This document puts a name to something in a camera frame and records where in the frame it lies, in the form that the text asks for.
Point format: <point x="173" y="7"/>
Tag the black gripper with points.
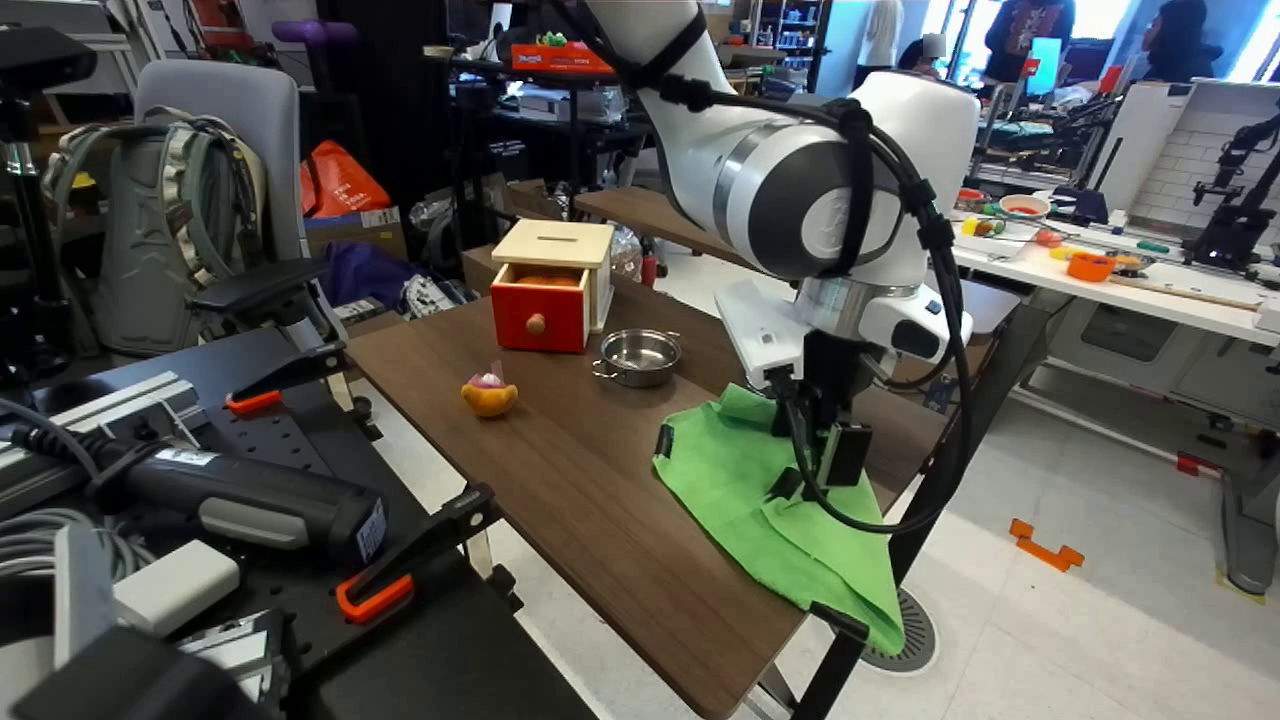
<point x="835" y="372"/>

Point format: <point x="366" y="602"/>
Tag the green cloth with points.
<point x="746" y="503"/>

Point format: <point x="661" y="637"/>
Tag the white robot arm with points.
<point x="784" y="185"/>

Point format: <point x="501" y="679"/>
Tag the purple cloth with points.
<point x="360" y="270"/>

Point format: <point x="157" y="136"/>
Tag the black slanted table leg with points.
<point x="992" y="384"/>

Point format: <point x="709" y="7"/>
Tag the round metal bowl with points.
<point x="638" y="356"/>

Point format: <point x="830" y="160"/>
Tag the round floor drain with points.
<point x="912" y="637"/>

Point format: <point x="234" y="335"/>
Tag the orange floor marker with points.
<point x="1047" y="547"/>

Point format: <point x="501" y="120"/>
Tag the wooden box with red drawer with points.
<point x="540" y="313"/>

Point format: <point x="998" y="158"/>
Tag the orange toy fruit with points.
<point x="489" y="399"/>

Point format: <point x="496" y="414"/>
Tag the white work table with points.
<point x="1175" y="298"/>

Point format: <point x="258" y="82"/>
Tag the seated person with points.
<point x="916" y="52"/>

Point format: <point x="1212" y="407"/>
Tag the grey desk leg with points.
<point x="1249" y="525"/>

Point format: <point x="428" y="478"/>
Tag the white panel board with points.
<point x="1175" y="145"/>

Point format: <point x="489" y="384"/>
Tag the orange-red tray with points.
<point x="562" y="59"/>

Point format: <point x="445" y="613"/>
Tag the black stand on white table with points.
<point x="1235" y="202"/>

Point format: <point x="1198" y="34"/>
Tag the orange bag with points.
<point x="340" y="185"/>

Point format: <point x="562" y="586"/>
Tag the black and grey handheld device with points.
<point x="252" y="506"/>

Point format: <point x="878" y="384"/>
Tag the white plastic box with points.
<point x="173" y="586"/>

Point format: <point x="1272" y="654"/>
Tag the grey office chair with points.
<point x="241" y="101"/>

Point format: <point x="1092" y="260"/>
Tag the grey backpack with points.
<point x="144" y="253"/>

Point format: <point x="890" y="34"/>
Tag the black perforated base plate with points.
<point x="441" y="667"/>

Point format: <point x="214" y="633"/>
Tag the aluminium rail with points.
<point x="92" y="420"/>

